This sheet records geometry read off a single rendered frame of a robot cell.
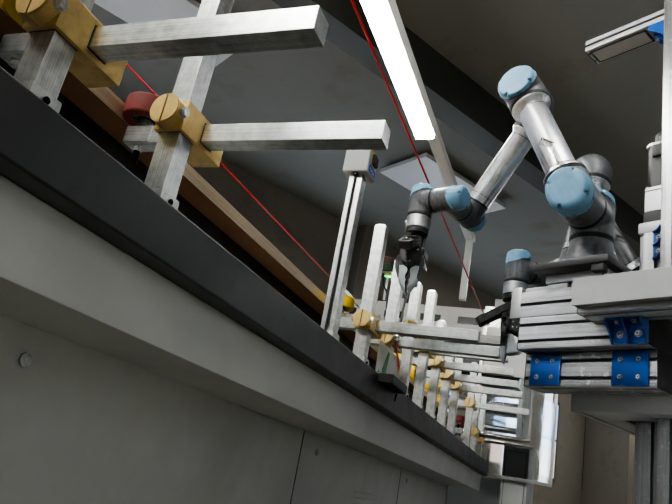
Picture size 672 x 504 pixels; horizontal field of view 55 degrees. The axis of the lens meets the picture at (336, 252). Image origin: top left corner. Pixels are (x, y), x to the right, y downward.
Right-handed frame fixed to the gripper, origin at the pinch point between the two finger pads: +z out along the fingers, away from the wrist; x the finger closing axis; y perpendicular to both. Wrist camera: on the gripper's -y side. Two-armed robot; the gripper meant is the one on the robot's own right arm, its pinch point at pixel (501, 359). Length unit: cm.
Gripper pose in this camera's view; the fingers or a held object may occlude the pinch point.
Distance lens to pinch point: 205.6
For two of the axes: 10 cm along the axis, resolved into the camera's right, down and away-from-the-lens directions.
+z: -1.8, 9.2, -3.4
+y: 9.3, 0.5, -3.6
